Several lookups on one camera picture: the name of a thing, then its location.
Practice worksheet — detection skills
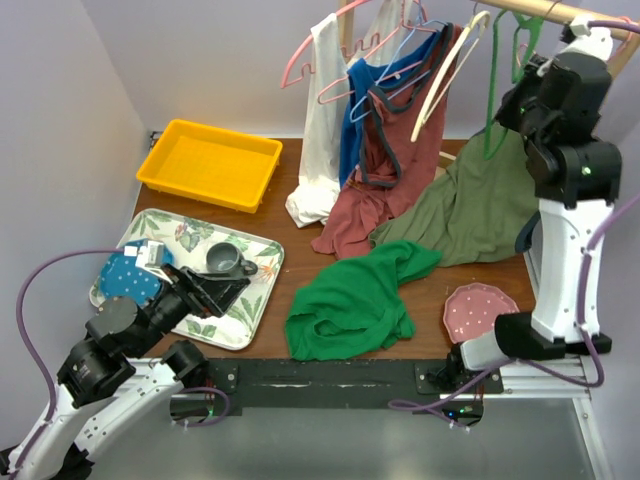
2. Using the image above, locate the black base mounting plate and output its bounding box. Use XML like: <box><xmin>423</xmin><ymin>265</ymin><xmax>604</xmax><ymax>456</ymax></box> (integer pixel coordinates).
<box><xmin>209</xmin><ymin>358</ymin><xmax>474</xmax><ymax>416</ymax></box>

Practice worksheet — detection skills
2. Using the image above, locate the wooden clothes rail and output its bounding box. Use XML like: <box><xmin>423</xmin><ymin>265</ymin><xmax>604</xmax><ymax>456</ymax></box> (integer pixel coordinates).
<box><xmin>478</xmin><ymin>0</ymin><xmax>639</xmax><ymax>80</ymax></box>

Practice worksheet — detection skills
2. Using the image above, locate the rust red tank top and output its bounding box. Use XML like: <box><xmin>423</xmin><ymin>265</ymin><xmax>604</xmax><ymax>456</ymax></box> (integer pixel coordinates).
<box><xmin>311</xmin><ymin>24</ymin><xmax>462</xmax><ymax>259</ymax></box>

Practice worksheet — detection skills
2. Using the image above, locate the pink dotted plate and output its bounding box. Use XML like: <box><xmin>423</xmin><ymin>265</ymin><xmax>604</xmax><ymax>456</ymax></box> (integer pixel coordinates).
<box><xmin>443</xmin><ymin>282</ymin><xmax>519</xmax><ymax>344</ymax></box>

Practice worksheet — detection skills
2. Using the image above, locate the green plastic hanger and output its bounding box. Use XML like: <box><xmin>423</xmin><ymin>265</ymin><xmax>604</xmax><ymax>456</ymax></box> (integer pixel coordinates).
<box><xmin>483</xmin><ymin>9</ymin><xmax>544</xmax><ymax>160</ymax></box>

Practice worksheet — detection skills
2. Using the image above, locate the yellow plastic bin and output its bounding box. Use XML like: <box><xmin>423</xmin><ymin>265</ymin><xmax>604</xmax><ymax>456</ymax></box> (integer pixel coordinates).
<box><xmin>136</xmin><ymin>119</ymin><xmax>283</xmax><ymax>213</ymax></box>

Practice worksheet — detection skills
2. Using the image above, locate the pink hanger right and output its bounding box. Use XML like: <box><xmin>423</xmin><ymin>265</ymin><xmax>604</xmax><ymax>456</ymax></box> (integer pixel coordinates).
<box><xmin>514</xmin><ymin>16</ymin><xmax>637</xmax><ymax>66</ymax></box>

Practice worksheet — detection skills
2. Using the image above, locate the blue dotted plate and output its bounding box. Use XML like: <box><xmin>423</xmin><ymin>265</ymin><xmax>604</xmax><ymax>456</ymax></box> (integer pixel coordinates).
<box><xmin>98</xmin><ymin>253</ymin><xmax>161</xmax><ymax>305</ymax></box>

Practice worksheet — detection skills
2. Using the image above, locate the white tank top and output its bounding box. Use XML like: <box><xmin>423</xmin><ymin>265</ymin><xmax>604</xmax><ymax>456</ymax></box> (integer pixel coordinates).
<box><xmin>285</xmin><ymin>1</ymin><xmax>412</xmax><ymax>228</ymax></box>

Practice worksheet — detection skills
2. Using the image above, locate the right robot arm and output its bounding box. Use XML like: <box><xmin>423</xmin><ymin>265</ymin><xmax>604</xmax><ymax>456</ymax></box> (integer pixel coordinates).
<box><xmin>445</xmin><ymin>52</ymin><xmax>622</xmax><ymax>393</ymax></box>

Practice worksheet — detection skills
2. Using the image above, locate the light blue wire hanger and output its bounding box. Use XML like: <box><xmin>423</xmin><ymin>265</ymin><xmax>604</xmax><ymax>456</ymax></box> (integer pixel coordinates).
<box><xmin>346</xmin><ymin>20</ymin><xmax>450</xmax><ymax>124</ymax></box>

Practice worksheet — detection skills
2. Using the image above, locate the cream wooden hanger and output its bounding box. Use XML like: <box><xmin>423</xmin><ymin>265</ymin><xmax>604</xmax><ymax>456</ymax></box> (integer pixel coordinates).
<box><xmin>410</xmin><ymin>10</ymin><xmax>491</xmax><ymax>143</ymax></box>

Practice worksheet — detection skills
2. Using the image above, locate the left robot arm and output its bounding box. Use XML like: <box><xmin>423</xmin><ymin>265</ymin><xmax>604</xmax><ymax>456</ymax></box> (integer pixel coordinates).
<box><xmin>1</xmin><ymin>264</ymin><xmax>250</xmax><ymax>479</ymax></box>

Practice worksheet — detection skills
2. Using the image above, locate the blue tank top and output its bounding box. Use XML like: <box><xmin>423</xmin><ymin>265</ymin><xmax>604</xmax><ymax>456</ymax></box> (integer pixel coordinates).
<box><xmin>339</xmin><ymin>23</ymin><xmax>454</xmax><ymax>187</ymax></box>

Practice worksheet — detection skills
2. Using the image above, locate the grey ceramic mug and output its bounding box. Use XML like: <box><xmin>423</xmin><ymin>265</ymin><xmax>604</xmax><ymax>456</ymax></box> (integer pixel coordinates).
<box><xmin>206</xmin><ymin>242</ymin><xmax>258</xmax><ymax>278</ymax></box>

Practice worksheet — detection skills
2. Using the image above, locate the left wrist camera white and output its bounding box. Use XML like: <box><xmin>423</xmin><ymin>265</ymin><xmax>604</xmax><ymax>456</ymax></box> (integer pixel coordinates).
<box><xmin>123</xmin><ymin>240</ymin><xmax>166</xmax><ymax>279</ymax></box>

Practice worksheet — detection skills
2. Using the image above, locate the small pink wire hanger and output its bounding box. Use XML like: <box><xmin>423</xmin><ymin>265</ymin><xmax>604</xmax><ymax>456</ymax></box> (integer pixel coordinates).
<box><xmin>309</xmin><ymin>48</ymin><xmax>433</xmax><ymax>106</ymax></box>

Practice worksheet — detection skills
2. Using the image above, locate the large pink hanger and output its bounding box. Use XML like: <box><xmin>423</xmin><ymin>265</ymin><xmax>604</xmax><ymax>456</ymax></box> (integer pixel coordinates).
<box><xmin>279</xmin><ymin>0</ymin><xmax>429</xmax><ymax>90</ymax></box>

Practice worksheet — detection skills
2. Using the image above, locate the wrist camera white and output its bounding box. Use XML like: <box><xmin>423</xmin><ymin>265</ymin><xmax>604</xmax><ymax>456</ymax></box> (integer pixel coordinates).
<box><xmin>560</xmin><ymin>14</ymin><xmax>613</xmax><ymax>62</ymax></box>
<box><xmin>123</xmin><ymin>240</ymin><xmax>166</xmax><ymax>279</ymax></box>

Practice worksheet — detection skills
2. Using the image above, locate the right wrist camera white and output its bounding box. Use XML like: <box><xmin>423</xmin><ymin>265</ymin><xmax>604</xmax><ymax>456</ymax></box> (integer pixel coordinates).
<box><xmin>560</xmin><ymin>14</ymin><xmax>613</xmax><ymax>62</ymax></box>

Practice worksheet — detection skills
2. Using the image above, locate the bright green tank top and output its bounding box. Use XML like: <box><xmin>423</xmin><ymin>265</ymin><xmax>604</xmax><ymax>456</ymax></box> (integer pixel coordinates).
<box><xmin>284</xmin><ymin>240</ymin><xmax>442</xmax><ymax>362</ymax></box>

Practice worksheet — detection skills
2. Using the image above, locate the olive green tank top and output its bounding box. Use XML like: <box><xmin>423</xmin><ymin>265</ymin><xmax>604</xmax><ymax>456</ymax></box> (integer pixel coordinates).
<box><xmin>369</xmin><ymin>125</ymin><xmax>538</xmax><ymax>267</ymax></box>

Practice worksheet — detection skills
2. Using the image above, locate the floral serving tray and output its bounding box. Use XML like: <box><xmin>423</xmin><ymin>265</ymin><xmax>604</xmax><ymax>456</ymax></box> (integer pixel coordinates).
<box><xmin>89</xmin><ymin>208</ymin><xmax>285</xmax><ymax>351</ymax></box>

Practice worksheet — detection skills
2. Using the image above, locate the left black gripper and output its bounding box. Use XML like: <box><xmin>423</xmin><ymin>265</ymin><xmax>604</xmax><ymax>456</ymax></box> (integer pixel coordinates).
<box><xmin>130</xmin><ymin>261</ymin><xmax>250</xmax><ymax>356</ymax></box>

